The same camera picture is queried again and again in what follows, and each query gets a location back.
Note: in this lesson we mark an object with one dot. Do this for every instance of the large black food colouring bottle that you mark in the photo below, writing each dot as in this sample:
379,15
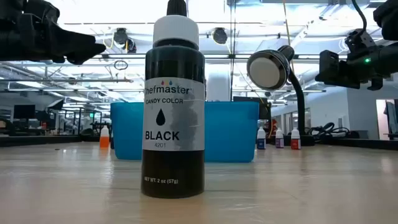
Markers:
172,168

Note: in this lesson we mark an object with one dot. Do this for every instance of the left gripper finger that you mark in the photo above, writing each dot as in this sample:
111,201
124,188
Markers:
81,42
75,60

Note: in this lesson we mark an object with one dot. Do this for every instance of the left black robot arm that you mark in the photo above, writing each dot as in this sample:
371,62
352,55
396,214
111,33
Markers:
9,40

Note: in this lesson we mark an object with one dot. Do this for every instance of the black ceiling spotlight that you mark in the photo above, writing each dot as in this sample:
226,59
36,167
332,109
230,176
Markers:
120,36
219,35

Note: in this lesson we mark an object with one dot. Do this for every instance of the black monitor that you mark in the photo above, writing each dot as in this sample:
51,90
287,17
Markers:
24,111
265,109

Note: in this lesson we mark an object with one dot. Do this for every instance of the black gooseneck desk lamp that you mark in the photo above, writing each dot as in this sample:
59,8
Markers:
269,70

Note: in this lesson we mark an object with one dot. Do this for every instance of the small red background object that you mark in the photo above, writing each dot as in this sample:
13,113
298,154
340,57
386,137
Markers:
273,126

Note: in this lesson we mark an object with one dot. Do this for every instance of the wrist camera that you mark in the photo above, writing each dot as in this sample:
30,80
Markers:
357,42
43,11

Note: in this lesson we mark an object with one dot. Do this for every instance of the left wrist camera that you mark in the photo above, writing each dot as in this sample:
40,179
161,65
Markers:
43,11

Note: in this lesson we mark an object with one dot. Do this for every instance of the small blue food colouring bottle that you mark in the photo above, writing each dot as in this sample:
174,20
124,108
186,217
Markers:
261,143

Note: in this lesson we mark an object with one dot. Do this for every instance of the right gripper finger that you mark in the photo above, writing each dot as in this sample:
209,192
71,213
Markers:
330,63

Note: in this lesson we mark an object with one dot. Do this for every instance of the blue plastic bin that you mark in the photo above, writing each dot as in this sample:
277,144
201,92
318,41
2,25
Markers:
230,133

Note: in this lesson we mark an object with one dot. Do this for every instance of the small purple food colouring bottle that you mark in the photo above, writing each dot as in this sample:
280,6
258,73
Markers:
279,142

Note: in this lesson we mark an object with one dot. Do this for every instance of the small orange food colouring bottle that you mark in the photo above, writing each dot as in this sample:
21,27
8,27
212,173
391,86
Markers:
104,141

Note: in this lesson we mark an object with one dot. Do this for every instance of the tilted black screen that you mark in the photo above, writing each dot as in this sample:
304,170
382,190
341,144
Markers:
56,105

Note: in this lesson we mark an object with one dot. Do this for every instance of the black aluminium table frame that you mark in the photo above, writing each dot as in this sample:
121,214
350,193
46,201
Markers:
37,141

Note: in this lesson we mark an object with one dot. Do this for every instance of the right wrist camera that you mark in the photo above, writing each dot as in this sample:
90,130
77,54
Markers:
357,42

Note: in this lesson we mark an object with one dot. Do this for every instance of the small red food colouring bottle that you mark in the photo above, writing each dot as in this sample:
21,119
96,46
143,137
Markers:
295,143

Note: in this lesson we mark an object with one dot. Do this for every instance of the background robot workstation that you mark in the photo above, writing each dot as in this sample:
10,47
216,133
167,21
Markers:
81,123

